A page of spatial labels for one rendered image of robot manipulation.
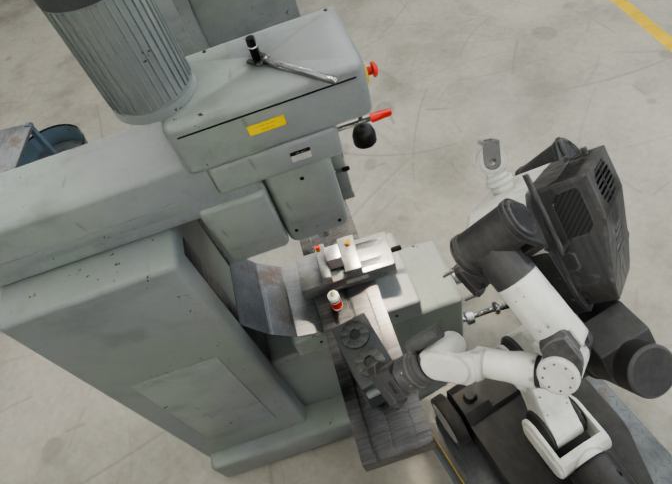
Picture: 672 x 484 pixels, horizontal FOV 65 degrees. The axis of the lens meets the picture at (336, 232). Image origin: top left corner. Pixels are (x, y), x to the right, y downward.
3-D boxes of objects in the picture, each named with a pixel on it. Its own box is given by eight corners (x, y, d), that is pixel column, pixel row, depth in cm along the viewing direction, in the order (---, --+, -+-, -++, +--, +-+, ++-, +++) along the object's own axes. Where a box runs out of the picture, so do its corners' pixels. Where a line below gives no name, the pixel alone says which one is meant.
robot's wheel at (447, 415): (471, 446, 204) (471, 432, 188) (460, 453, 203) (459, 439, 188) (441, 402, 216) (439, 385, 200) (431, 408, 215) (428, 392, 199)
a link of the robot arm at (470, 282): (485, 286, 175) (512, 272, 166) (474, 304, 169) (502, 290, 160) (459, 258, 175) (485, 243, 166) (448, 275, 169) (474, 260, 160)
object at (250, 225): (276, 188, 173) (250, 131, 153) (291, 246, 159) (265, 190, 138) (221, 207, 174) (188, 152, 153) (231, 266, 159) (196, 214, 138)
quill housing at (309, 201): (335, 179, 175) (312, 105, 149) (352, 226, 162) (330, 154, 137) (280, 198, 175) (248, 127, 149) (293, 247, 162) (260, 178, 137)
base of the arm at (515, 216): (558, 242, 104) (526, 194, 108) (532, 248, 95) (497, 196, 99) (499, 279, 113) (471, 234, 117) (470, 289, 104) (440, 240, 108)
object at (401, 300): (394, 246, 226) (391, 230, 216) (423, 316, 205) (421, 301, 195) (283, 284, 226) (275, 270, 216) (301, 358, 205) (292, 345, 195)
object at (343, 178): (351, 188, 167) (338, 140, 150) (355, 197, 165) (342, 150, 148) (339, 192, 167) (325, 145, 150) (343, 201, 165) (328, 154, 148)
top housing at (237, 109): (346, 55, 143) (334, -1, 130) (376, 115, 127) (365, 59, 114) (181, 112, 143) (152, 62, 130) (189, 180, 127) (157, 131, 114)
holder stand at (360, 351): (372, 336, 182) (363, 309, 167) (404, 391, 169) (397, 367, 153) (341, 353, 181) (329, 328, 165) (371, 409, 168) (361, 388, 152)
